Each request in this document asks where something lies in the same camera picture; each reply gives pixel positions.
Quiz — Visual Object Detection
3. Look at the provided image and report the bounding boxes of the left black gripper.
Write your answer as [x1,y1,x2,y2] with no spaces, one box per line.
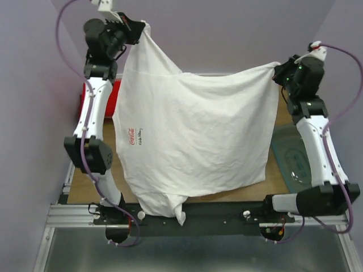
[102,10,143,59]

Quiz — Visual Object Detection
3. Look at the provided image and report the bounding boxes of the white t shirt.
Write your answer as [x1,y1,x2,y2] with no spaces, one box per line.
[113,25,278,224]

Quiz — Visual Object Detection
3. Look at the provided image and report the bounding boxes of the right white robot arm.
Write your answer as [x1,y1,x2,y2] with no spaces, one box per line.
[261,54,360,222]

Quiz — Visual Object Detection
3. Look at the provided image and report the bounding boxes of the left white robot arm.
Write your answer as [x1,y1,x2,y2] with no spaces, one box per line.
[64,12,145,224]

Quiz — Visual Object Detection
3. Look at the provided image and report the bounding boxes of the teal plastic bin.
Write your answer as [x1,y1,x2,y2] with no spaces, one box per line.
[271,124,311,193]

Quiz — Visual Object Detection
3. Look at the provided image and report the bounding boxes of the folded red t shirt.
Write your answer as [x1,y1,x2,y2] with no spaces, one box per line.
[78,79,121,118]

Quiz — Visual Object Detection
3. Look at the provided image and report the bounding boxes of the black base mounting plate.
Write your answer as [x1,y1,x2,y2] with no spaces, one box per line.
[93,201,294,239]

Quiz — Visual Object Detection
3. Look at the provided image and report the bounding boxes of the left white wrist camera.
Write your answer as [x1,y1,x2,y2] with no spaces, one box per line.
[90,0,121,22]

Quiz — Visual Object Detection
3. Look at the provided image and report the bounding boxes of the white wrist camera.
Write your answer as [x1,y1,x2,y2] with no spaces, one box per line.
[294,41,327,64]
[90,0,121,22]

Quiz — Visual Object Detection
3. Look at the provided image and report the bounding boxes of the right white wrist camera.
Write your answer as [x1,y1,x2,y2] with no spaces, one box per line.
[294,41,327,64]

